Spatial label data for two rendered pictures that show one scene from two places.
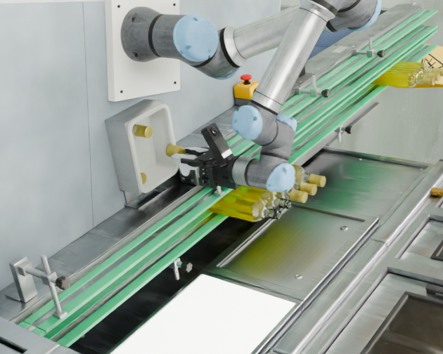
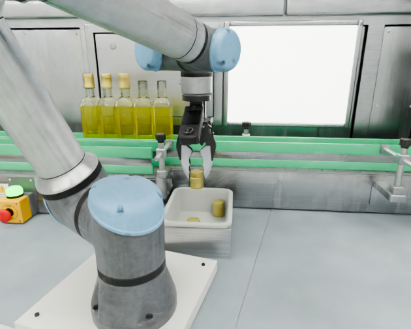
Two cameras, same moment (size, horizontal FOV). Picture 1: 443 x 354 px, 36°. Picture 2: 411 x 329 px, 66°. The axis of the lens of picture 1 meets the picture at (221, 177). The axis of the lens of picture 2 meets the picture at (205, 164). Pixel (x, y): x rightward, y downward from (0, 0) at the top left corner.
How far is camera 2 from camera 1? 151 cm
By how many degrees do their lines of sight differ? 49
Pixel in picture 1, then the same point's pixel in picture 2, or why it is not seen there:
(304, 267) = not seen: hidden behind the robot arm
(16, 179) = (364, 258)
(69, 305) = (369, 151)
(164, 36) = (160, 243)
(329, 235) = (129, 52)
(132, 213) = (239, 192)
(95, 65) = (224, 305)
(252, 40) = (66, 134)
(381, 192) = (32, 52)
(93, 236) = (284, 198)
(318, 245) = not seen: hidden behind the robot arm
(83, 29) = not seen: outside the picture
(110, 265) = (308, 160)
